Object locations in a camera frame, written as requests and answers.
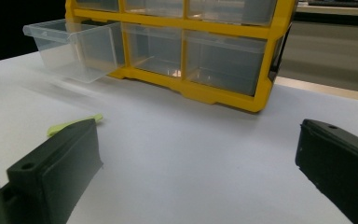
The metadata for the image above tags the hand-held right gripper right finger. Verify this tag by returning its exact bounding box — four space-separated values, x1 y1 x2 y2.
295 119 358 224

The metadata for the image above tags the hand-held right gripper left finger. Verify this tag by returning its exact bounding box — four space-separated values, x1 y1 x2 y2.
0 118 103 224

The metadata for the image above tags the light green plastic piece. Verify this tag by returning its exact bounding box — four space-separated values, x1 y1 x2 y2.
47 113 104 137

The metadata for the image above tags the clear plastic drawer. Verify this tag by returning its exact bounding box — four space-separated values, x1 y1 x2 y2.
22 18 126 84
185 30 268 97
75 0 120 13
124 0 185 18
187 0 278 26

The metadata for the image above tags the yellow drawer cabinet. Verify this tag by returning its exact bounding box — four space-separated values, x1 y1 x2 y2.
64 0 299 113

